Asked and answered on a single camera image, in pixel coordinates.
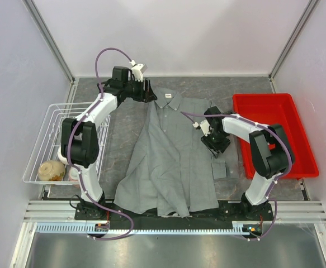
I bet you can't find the left aluminium frame post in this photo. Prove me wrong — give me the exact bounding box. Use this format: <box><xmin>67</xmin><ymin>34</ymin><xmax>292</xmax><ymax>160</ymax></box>
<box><xmin>23</xmin><ymin>0</ymin><xmax>75</xmax><ymax>84</ymax></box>

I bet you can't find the right aluminium frame post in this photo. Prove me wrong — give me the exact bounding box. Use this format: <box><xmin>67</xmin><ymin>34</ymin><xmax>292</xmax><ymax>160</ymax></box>
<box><xmin>268</xmin><ymin>0</ymin><xmax>320</xmax><ymax>83</ymax></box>

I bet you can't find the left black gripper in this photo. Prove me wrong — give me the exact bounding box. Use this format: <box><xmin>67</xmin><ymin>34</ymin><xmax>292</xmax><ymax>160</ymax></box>
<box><xmin>123</xmin><ymin>77</ymin><xmax>157</xmax><ymax>104</ymax></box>

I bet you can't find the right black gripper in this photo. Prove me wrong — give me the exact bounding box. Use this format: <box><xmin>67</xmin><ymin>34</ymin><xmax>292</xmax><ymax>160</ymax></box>
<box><xmin>201</xmin><ymin>128</ymin><xmax>231</xmax><ymax>158</ymax></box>

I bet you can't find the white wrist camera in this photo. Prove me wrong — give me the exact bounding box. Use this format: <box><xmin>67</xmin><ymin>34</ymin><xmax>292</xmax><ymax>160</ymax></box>
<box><xmin>130</xmin><ymin>60</ymin><xmax>147</xmax><ymax>82</ymax></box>
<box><xmin>192</xmin><ymin>119</ymin><xmax>211</xmax><ymax>137</ymax></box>

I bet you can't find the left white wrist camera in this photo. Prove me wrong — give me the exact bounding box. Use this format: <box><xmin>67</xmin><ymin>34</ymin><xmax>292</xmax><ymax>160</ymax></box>
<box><xmin>130</xmin><ymin>60</ymin><xmax>147</xmax><ymax>82</ymax></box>

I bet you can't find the pink patterned bowl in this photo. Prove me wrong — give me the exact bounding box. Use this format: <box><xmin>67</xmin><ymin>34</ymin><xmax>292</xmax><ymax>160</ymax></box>
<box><xmin>68</xmin><ymin>167</ymin><xmax>79</xmax><ymax>187</ymax></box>

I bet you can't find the aluminium frame post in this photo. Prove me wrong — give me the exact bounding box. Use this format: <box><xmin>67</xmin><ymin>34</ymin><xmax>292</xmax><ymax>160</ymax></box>
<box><xmin>23</xmin><ymin>0</ymin><xmax>75</xmax><ymax>84</ymax></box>
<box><xmin>268</xmin><ymin>0</ymin><xmax>320</xmax><ymax>83</ymax></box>

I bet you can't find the white wire dish rack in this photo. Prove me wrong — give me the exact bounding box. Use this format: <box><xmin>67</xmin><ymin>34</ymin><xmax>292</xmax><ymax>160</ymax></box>
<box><xmin>22</xmin><ymin>102</ymin><xmax>111</xmax><ymax>186</ymax></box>

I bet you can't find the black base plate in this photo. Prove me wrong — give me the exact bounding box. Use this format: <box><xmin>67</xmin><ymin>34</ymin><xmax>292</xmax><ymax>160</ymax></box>
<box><xmin>71</xmin><ymin>200</ymin><xmax>274</xmax><ymax>229</ymax></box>

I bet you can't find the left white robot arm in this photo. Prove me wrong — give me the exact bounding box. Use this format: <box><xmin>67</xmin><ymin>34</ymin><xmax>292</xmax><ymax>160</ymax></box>
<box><xmin>58</xmin><ymin>63</ymin><xmax>157</xmax><ymax>220</ymax></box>

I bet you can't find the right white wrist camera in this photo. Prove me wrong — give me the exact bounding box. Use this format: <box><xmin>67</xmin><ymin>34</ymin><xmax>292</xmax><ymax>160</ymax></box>
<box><xmin>192</xmin><ymin>119</ymin><xmax>211</xmax><ymax>137</ymax></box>

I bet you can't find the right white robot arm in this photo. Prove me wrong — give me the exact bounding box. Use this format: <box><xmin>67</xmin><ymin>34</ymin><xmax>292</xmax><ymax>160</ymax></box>
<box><xmin>195</xmin><ymin>106</ymin><xmax>295</xmax><ymax>220</ymax></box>

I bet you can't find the white bowl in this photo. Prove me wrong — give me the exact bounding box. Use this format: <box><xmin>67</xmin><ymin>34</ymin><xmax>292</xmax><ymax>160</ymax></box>
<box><xmin>57</xmin><ymin>150</ymin><xmax>68</xmax><ymax>165</ymax></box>

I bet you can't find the red plastic bin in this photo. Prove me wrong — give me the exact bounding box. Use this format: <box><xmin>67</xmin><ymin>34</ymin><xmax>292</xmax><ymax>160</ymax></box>
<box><xmin>232</xmin><ymin>93</ymin><xmax>320</xmax><ymax>179</ymax></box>

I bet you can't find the beige bowl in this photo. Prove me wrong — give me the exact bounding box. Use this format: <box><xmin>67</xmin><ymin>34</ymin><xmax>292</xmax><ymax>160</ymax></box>
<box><xmin>37</xmin><ymin>160</ymin><xmax>65</xmax><ymax>181</ymax></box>

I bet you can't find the grey slotted cable duct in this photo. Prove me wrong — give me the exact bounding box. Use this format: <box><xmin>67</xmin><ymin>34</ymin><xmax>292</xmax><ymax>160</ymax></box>
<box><xmin>35</xmin><ymin>222</ymin><xmax>264</xmax><ymax>234</ymax></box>

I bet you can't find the grey shirt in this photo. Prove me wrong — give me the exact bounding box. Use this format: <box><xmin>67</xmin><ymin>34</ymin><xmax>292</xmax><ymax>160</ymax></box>
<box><xmin>114</xmin><ymin>87</ymin><xmax>226</xmax><ymax>217</ymax></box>

